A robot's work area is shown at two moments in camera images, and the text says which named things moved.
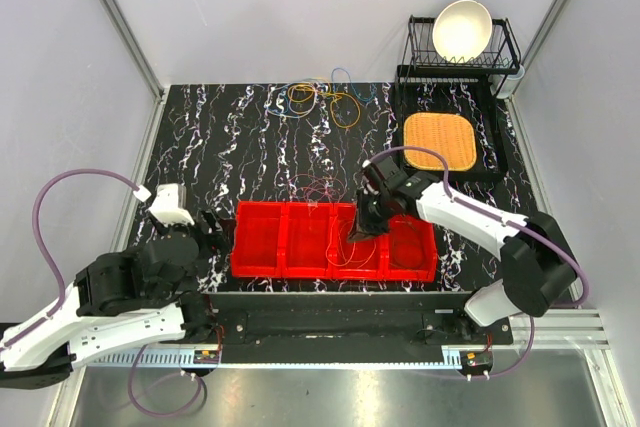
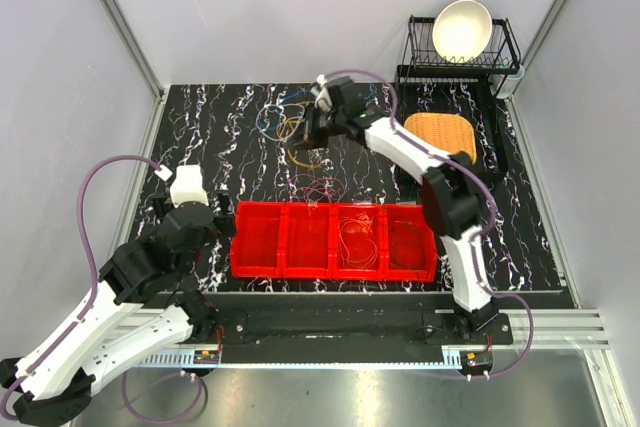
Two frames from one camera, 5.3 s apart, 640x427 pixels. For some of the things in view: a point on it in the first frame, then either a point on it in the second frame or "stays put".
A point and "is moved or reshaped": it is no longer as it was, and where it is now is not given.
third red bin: (361, 259) stays put
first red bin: (259, 239) stays put
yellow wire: (344, 109) is moved or reshaped
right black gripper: (364, 227) → (299, 140)
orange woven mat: (453, 135) stays put
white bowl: (462, 29) stays put
